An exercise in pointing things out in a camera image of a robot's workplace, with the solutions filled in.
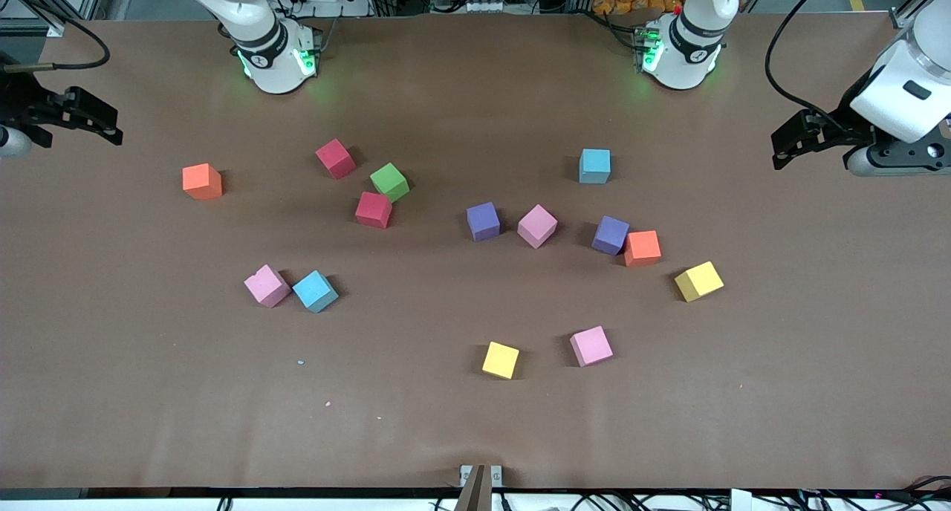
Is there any orange foam block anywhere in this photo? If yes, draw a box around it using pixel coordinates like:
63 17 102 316
623 230 663 268
182 163 224 201

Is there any blue foam block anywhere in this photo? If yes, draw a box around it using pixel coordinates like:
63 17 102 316
579 149 612 185
292 270 340 314

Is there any pink foam block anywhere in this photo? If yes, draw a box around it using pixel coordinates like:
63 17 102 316
569 325 614 368
517 204 559 250

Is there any yellow foam block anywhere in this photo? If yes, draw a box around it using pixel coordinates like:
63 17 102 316
481 341 521 381
674 261 725 304

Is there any green foam block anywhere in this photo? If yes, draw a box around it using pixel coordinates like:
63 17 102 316
369 162 412 204

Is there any pink foam block chipped corner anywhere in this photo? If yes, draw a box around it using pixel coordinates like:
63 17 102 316
244 264 292 309

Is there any metal table edge bracket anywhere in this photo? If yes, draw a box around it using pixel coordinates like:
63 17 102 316
459 463 504 511

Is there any red foam block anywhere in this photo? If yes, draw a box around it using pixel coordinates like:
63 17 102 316
354 192 394 230
315 138 357 180

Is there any purple foam block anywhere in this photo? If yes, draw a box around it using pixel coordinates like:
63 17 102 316
466 201 502 243
591 215 631 257

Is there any brown paper table cover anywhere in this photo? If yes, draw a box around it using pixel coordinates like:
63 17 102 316
0 12 951 491

